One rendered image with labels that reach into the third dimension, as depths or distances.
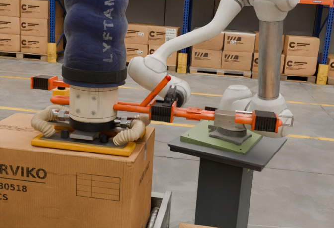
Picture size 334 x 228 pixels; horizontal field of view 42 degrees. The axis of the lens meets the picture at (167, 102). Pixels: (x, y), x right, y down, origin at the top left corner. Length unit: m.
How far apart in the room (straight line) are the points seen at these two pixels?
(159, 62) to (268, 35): 0.49
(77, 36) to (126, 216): 0.61
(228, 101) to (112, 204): 0.95
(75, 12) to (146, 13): 8.65
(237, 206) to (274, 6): 1.03
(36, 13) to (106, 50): 7.99
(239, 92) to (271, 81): 0.22
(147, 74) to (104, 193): 0.55
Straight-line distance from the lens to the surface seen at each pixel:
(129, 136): 1.44
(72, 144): 1.48
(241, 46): 8.61
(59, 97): 1.62
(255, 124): 1.48
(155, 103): 1.54
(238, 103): 2.17
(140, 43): 8.82
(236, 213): 2.33
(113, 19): 1.44
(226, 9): 1.93
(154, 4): 10.03
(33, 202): 1.58
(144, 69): 1.78
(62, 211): 1.55
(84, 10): 1.43
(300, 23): 10.07
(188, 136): 2.23
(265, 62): 1.99
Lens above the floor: 1.47
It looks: 14 degrees down
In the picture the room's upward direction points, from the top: 4 degrees clockwise
